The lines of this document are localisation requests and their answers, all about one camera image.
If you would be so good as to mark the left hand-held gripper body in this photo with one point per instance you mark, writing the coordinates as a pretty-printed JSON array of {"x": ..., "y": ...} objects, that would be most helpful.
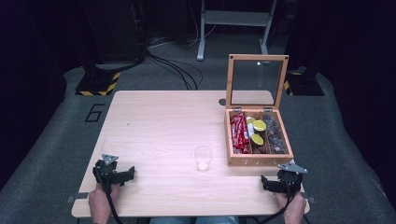
[{"x": 106, "y": 174}]

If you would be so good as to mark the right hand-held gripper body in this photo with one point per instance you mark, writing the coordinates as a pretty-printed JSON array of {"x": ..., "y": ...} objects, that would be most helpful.
[{"x": 289, "y": 179}]

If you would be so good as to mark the person's left hand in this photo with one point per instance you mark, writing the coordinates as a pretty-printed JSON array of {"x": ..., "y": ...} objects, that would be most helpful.
[{"x": 99, "y": 203}]

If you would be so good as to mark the person's right hand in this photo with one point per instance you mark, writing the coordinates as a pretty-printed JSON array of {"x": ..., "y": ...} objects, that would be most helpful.
[{"x": 294, "y": 210}]

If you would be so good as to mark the wooden box with glass lid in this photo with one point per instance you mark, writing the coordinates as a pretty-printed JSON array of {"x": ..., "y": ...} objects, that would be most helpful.
[{"x": 258, "y": 159}]

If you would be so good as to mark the pile of dark capsules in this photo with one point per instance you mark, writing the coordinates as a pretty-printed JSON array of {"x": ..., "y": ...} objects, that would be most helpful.
[{"x": 274, "y": 135}]

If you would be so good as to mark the bunch of red stick packets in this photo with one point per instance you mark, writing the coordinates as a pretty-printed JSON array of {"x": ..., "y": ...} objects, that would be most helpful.
[{"x": 239, "y": 134}]

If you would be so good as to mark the clear plastic cup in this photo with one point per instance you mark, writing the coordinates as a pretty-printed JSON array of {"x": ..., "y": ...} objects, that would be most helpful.
[{"x": 203, "y": 159}]

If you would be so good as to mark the black striped stand base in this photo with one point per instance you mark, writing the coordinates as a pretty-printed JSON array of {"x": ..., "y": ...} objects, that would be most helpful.
[
  {"x": 99, "y": 82},
  {"x": 303, "y": 83}
]

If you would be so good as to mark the black cabinet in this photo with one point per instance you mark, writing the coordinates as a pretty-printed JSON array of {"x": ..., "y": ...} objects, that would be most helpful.
[{"x": 115, "y": 28}]

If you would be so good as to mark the grey table bracket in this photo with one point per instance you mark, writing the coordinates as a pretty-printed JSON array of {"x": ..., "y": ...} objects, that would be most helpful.
[
  {"x": 77, "y": 197},
  {"x": 310, "y": 199}
]

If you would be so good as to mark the white metal stand frame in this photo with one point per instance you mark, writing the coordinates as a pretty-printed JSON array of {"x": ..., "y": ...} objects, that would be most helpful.
[{"x": 233, "y": 18}]

